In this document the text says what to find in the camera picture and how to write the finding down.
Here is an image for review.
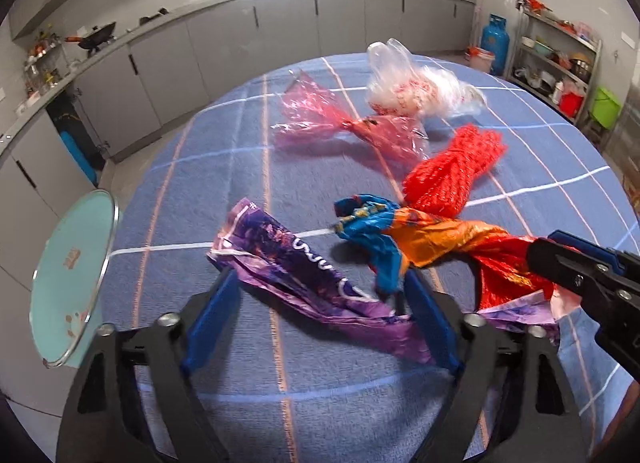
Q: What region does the purple snack wrapper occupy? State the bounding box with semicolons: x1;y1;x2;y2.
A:
207;198;435;364

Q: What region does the black wok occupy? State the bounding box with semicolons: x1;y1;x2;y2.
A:
64;22;117;54

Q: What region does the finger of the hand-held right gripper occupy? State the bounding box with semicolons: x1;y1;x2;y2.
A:
547;230;640;274
526;238;640;329

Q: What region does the pink cellophane wrapper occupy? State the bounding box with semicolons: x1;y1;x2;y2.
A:
271;70;430;166

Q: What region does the blue plaid tablecloth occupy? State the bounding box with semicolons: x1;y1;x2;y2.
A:
97;55;640;463

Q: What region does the teal waste bin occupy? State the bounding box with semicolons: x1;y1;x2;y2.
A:
30;189;120;369

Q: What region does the metal storage shelf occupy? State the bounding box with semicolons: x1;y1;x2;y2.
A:
505;0;603;124

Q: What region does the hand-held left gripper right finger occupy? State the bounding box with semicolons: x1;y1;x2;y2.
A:
402;270;586;463

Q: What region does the white bucket with red lid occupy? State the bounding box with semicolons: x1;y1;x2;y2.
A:
467;47;496;74

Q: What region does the red rope bundle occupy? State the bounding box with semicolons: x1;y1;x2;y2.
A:
402;124;508;218

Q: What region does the orange blue snack wrapper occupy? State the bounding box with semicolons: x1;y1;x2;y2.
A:
332;194;566;314

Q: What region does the green bucket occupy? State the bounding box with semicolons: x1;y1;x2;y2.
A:
590;87;622;130

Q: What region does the metal spice rack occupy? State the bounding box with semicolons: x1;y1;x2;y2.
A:
22;25;68;98

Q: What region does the clear red-printed plastic bag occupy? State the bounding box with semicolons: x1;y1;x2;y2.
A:
365;38;488;118

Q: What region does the blue gas cylinder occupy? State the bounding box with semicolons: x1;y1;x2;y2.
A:
481;14;510;74

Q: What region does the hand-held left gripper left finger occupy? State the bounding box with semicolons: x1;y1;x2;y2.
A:
56;265;241;463

